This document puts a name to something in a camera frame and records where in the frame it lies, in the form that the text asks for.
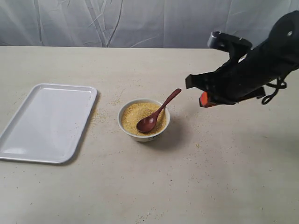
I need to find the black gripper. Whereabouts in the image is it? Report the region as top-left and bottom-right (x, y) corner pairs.
(185, 66), (265, 108)

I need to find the dark brown wooden spoon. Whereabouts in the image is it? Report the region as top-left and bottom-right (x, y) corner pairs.
(136, 88), (182, 133)

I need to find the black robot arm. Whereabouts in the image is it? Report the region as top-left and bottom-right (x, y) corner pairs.
(185, 10), (299, 108)

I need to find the yellow grainy powder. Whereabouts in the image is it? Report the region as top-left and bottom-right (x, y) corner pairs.
(121, 102), (167, 136)

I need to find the white ceramic bowl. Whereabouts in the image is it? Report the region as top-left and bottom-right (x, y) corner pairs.
(117, 98), (171, 142)

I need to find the white fabric backdrop curtain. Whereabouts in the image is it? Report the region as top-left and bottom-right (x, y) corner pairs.
(0, 0), (299, 48)

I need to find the white rectangular plastic tray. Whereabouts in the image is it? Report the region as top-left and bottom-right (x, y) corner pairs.
(0, 84), (98, 164)

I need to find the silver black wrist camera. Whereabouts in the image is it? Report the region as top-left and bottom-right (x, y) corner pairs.
(207, 31), (252, 62)

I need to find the black cable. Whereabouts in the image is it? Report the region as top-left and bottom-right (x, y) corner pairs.
(261, 77), (287, 105)

